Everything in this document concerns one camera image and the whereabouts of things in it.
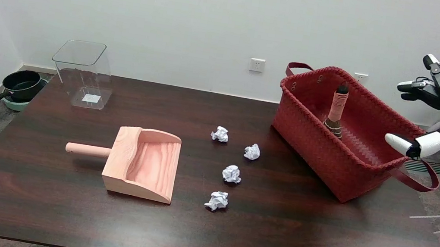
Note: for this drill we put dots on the black frying pan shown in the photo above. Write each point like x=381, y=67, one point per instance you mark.
x=23, y=85

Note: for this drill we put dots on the green pot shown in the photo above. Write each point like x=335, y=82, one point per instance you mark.
x=15, y=104

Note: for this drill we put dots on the brown straw hand broom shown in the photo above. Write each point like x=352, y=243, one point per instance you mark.
x=337, y=108

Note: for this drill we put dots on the red woven basket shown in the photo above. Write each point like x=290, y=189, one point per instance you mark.
x=327, y=161

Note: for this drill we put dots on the crumpled white paper ball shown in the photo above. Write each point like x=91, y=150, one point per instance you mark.
x=217, y=200
x=252, y=151
x=220, y=134
x=232, y=173

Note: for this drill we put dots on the white wall socket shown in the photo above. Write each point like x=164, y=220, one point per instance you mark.
x=361, y=78
x=257, y=65

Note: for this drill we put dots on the wooden dustpan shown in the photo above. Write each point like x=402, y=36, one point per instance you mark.
x=152, y=165

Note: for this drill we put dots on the clear plastic container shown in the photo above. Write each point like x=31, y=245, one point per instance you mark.
x=86, y=86

